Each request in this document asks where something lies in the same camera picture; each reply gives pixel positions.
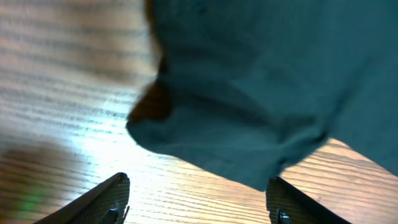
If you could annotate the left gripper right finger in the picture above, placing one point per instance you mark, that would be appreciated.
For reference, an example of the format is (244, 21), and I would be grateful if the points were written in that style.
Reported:
(288, 205)

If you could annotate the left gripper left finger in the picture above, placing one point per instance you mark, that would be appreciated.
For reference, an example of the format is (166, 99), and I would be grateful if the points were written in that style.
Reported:
(107, 203)

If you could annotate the black garment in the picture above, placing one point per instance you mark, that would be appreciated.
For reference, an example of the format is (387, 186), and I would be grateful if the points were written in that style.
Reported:
(247, 89)

